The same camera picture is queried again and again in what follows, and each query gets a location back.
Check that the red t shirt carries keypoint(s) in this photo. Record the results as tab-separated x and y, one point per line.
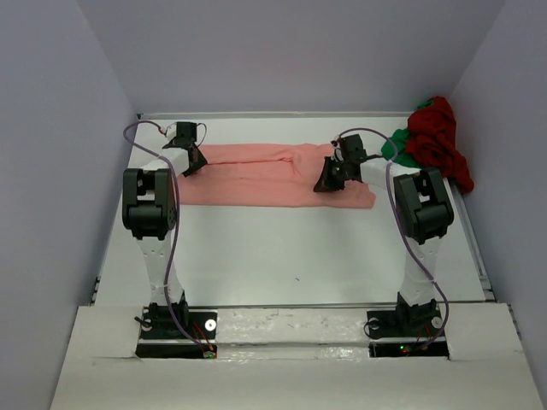
453	165

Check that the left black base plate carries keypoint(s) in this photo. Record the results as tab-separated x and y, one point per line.
161	338

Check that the green t shirt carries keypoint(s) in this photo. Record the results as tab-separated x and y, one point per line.
399	149

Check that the pink t shirt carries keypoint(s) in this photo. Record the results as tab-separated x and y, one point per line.
267	175

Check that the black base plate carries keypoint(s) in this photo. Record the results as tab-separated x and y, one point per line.
388	339
161	338

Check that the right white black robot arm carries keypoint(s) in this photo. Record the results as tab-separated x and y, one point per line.
423	213

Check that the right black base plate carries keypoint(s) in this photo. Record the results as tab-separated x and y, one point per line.
388	339

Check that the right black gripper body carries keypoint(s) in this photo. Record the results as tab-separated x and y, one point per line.
346	163

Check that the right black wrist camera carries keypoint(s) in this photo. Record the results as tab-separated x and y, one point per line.
350	148

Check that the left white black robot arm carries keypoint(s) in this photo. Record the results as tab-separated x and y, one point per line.
150	203

